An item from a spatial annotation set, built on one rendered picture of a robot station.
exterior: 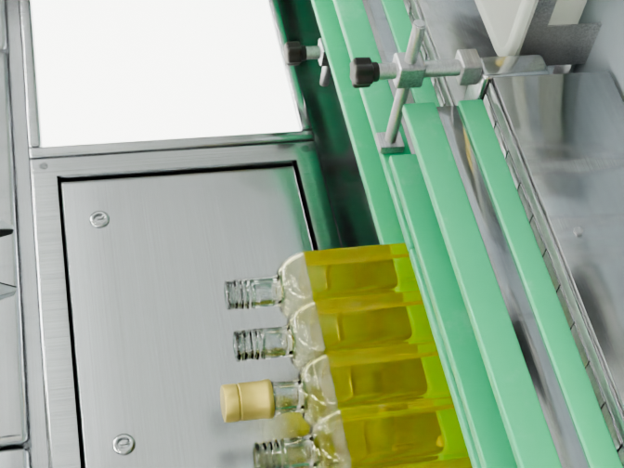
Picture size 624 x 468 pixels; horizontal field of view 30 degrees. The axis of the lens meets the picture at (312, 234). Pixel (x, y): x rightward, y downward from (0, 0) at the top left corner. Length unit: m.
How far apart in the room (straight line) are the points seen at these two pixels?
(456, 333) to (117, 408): 0.36
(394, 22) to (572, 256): 0.43
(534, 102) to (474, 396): 0.29
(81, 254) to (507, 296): 0.51
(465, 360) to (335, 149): 0.50
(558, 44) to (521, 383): 0.40
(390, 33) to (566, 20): 0.23
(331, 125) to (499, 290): 0.55
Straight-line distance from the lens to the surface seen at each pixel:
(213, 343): 1.23
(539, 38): 1.19
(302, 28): 1.61
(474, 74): 1.14
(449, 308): 1.06
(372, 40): 1.31
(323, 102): 1.52
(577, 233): 1.03
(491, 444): 1.00
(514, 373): 0.95
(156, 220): 1.33
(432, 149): 1.08
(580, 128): 1.12
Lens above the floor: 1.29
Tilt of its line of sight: 12 degrees down
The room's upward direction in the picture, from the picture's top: 95 degrees counter-clockwise
